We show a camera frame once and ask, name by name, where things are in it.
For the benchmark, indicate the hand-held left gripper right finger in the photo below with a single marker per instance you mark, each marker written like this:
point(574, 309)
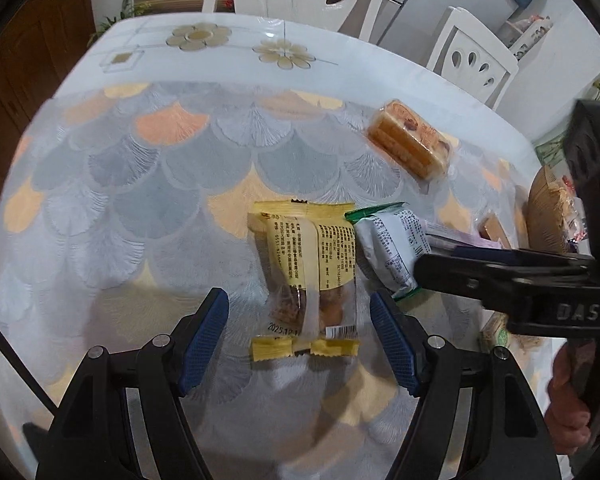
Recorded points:
point(395, 345)

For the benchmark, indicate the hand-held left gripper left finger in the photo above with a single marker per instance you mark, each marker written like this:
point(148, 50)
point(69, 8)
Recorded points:
point(202, 340)

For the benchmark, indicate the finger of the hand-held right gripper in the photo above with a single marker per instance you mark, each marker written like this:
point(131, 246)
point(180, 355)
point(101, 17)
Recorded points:
point(485, 253)
point(480, 280)

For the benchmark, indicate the green label cracker packet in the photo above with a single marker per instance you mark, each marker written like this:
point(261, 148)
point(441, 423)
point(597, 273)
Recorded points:
point(495, 330)

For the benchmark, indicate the white green-edged snack packet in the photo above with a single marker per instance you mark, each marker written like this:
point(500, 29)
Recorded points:
point(390, 245)

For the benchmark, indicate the orange label egg crisp packet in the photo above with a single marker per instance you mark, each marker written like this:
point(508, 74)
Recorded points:
point(410, 140)

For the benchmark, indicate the yellow crispy snack packet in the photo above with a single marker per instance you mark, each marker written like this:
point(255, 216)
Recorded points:
point(300, 240)

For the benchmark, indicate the person's right hand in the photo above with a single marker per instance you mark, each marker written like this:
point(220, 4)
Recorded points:
point(565, 395)

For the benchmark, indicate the clear wrapped pastry packet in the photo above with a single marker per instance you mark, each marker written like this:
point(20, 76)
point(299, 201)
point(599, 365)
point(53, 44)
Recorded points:
point(495, 232)

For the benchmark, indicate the white carved rack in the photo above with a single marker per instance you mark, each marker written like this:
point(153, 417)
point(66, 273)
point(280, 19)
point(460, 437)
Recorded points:
point(527, 35)

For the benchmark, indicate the grey refrigerator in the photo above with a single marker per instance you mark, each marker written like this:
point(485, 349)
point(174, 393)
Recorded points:
point(430, 0)

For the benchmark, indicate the brown wooden cabinet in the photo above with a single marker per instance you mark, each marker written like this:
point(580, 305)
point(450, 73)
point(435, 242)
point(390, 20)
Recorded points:
point(20, 110)

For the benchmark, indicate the green potted plant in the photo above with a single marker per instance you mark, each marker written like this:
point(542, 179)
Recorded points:
point(130, 10)

